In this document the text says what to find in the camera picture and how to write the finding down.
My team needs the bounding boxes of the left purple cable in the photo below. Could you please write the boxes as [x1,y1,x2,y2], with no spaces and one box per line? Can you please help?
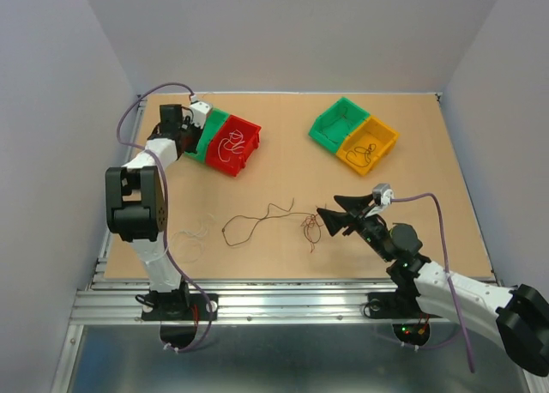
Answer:
[116,82,214,354]

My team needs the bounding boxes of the yellow bin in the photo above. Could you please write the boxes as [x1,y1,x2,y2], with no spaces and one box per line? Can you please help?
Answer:
[335,116,400,176]

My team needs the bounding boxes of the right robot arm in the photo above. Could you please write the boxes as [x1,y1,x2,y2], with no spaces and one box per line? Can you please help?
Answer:
[317,189,548,377]

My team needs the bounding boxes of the right green bin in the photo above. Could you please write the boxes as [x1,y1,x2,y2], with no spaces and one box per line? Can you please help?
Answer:
[308,97,370,155]

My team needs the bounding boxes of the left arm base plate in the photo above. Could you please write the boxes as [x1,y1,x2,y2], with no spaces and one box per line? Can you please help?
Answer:
[140,293,210,322]

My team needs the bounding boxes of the purple cable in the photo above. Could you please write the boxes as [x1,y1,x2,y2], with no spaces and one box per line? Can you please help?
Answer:
[116,82,214,354]
[389,192,477,373]

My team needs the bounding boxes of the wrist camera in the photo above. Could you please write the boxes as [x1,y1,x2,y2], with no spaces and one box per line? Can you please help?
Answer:
[367,183,395,216]
[189,94,214,130]

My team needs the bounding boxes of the green bin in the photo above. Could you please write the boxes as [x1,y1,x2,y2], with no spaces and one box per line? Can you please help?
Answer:
[308,97,370,155]
[184,108,229,162]

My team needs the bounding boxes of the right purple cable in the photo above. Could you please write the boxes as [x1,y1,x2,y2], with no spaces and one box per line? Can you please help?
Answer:
[389,192,477,373]

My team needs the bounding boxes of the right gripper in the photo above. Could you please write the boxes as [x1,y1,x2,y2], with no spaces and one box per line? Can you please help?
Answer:
[316,193,393,263]

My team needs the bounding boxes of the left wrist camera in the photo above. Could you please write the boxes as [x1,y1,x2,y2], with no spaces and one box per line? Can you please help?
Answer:
[189,94,214,130]

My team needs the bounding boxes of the aluminium frame rail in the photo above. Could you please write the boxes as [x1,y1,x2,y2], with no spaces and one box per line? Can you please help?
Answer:
[52,94,524,392]

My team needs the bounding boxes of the red bin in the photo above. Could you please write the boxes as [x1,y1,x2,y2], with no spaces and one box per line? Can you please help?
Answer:
[205,115,262,177]

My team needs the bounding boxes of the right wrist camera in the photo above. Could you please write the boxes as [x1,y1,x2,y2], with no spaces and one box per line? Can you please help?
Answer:
[367,183,395,216]

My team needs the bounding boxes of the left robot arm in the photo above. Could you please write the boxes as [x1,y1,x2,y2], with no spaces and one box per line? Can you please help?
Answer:
[105,100,212,321]

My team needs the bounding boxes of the left green bin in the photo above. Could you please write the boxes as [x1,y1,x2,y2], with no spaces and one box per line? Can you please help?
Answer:
[184,108,229,162]

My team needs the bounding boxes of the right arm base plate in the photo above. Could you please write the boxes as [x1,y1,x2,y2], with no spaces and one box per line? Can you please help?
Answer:
[361,291,427,321]

